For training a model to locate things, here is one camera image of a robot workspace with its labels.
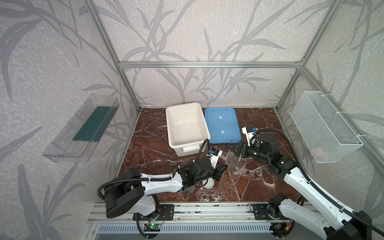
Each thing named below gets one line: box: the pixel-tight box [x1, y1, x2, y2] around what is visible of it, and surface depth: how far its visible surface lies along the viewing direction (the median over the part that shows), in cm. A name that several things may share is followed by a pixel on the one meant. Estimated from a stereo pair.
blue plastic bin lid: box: [205, 107, 242, 144], surface depth 114 cm
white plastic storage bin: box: [165, 102, 211, 157], surface depth 104 cm
